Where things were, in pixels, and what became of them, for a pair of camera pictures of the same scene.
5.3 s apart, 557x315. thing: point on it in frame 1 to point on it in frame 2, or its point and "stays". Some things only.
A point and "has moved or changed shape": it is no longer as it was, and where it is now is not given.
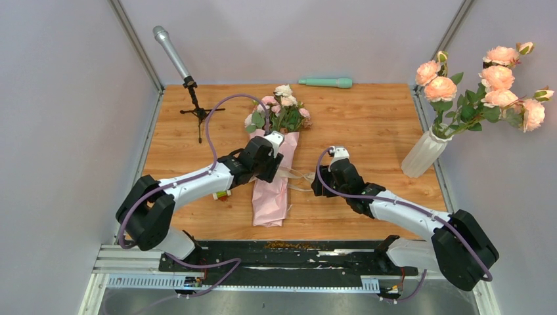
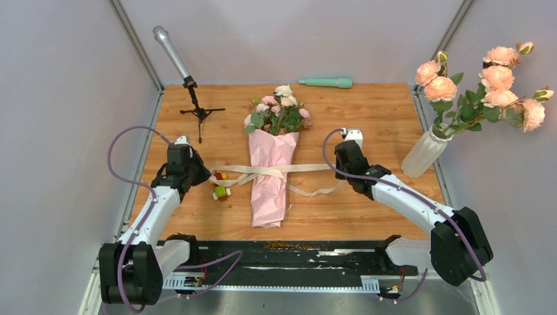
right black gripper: x=319 y=191 to x=337 y=163
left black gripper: x=274 y=163 to x=205 y=173
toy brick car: x=221 y=195 stays
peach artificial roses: x=494 y=99 stays
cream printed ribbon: x=288 y=172 has moved or changed shape
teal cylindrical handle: x=339 y=83 stays
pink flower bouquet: x=282 y=113 stays
